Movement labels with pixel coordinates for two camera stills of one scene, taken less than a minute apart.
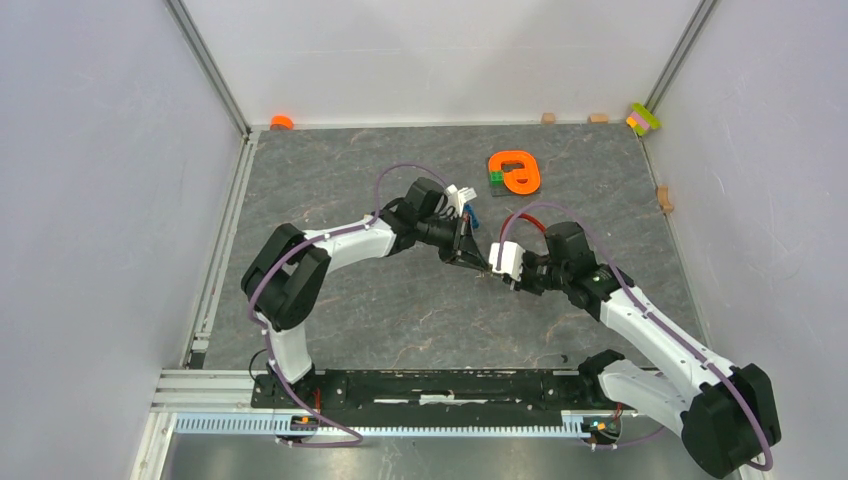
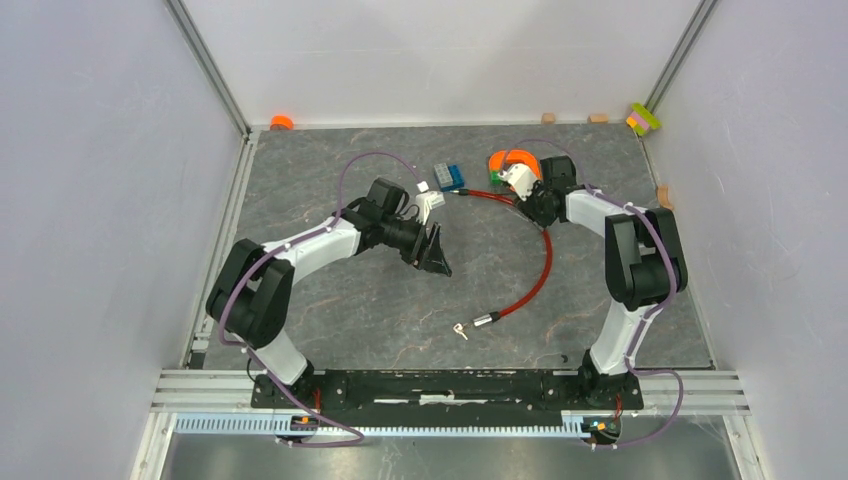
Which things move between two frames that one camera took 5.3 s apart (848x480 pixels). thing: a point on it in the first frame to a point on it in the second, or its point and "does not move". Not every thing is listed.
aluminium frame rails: (188, 389) does not move
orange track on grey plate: (523, 180) does not move
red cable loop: (520, 215) to (495, 316)
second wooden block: (598, 118) does not move
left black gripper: (463, 249) to (425, 254)
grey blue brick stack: (475, 220) to (449, 177)
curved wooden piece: (663, 199) does not move
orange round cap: (281, 122) does not move
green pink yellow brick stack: (642, 119) does not move
